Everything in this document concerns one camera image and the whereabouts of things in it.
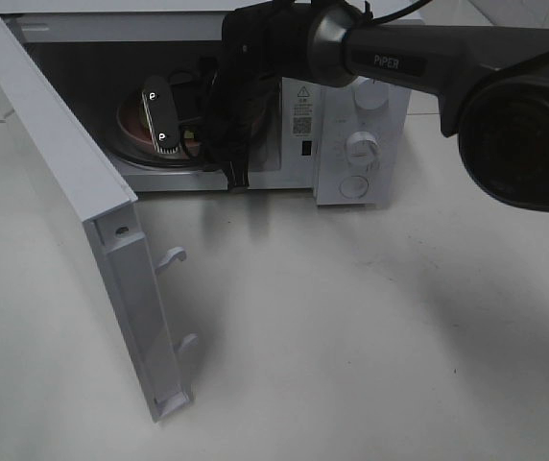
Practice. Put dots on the upper white microwave knob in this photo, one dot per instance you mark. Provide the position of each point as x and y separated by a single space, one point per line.
369 94

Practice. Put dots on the lower white microwave knob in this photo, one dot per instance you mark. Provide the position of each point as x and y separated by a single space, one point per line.
361 149

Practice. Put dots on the pink round plate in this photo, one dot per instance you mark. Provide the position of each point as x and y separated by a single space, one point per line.
131 120

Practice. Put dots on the round door release button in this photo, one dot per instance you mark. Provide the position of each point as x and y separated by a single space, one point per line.
354 187

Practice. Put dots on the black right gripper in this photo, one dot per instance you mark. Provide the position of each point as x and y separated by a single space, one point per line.
261 44

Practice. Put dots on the white microwave knob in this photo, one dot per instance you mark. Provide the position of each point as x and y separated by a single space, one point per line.
361 149
369 94

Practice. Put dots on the white microwave door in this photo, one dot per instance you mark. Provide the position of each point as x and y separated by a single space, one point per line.
91 211

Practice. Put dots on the white microwave oven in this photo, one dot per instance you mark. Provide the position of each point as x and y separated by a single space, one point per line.
114 86

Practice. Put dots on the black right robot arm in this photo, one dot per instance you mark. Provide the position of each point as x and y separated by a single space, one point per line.
491 83

